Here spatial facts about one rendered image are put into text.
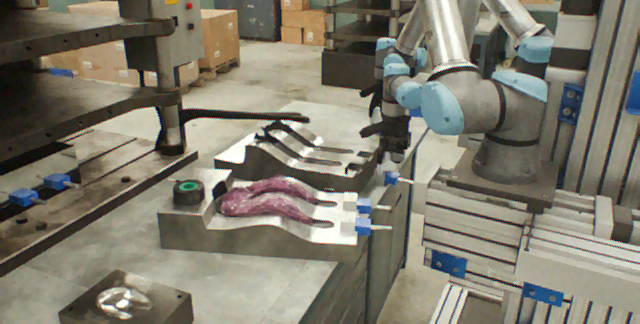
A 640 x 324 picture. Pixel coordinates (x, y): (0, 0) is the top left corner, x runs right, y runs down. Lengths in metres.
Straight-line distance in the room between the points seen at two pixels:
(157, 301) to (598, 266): 0.87
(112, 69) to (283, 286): 4.77
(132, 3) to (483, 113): 1.38
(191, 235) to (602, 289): 0.92
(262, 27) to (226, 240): 7.40
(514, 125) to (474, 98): 0.12
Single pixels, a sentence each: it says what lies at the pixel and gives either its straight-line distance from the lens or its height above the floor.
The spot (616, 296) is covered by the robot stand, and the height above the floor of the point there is 0.91.
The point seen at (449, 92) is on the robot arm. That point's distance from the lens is 1.03.
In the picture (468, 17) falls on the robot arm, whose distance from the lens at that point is 1.34.
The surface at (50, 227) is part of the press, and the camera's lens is 1.57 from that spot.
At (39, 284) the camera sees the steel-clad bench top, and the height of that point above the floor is 0.80.
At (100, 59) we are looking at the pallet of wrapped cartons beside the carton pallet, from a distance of 5.78.
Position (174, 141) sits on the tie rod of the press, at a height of 0.84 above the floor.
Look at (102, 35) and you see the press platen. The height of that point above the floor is 1.26.
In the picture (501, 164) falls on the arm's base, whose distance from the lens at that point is 1.13.
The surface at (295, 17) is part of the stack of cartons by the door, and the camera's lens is 8.33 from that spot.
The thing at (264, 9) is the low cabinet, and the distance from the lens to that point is 8.45.
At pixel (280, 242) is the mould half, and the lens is 1.21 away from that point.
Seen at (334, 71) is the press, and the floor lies 0.19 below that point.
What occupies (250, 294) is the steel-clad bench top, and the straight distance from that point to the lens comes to 1.14.
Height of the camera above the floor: 1.52
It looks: 22 degrees down
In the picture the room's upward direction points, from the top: 1 degrees clockwise
